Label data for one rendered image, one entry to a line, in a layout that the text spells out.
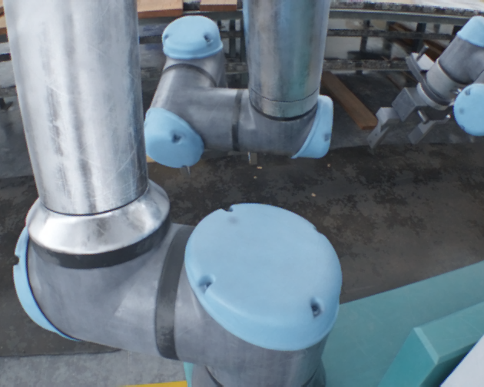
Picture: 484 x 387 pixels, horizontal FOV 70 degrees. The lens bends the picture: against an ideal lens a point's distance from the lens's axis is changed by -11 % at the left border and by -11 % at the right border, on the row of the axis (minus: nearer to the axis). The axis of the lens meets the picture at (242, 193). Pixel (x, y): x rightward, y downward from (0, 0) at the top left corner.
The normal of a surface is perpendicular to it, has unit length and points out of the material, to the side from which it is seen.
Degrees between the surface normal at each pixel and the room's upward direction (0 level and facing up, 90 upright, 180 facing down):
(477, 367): 90
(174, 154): 114
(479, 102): 90
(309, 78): 105
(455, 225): 0
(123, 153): 86
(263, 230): 7
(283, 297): 7
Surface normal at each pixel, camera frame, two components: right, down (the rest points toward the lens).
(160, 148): -0.14, 0.88
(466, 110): -0.78, 0.39
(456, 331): 0.00, -0.79
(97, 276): 0.25, 0.47
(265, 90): -0.57, 0.73
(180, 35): -0.07, -0.46
